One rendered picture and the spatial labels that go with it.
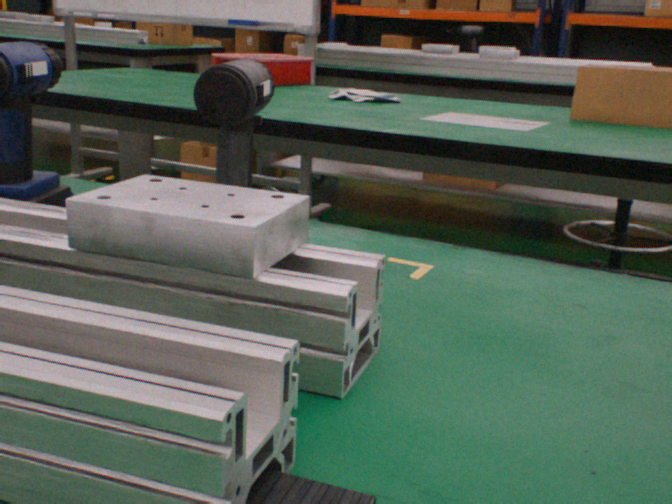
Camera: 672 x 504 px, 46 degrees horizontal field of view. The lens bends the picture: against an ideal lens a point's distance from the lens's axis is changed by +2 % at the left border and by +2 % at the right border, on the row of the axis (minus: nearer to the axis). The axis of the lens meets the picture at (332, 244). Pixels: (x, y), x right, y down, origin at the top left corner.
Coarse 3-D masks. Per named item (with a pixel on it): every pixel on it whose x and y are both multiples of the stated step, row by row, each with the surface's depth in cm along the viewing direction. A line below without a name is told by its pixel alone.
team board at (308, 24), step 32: (64, 0) 397; (96, 0) 389; (128, 0) 380; (160, 0) 372; (192, 0) 364; (224, 0) 357; (256, 0) 350; (288, 0) 343; (320, 0) 339; (160, 160) 400
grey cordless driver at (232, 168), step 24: (216, 72) 75; (240, 72) 76; (264, 72) 83; (216, 96) 75; (240, 96) 75; (264, 96) 81; (216, 120) 76; (240, 120) 76; (240, 144) 80; (216, 168) 81; (240, 168) 81
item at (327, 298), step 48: (0, 240) 64; (48, 240) 63; (48, 288) 64; (96, 288) 62; (144, 288) 61; (192, 288) 61; (240, 288) 58; (288, 288) 56; (336, 288) 56; (288, 336) 57; (336, 336) 56; (336, 384) 57
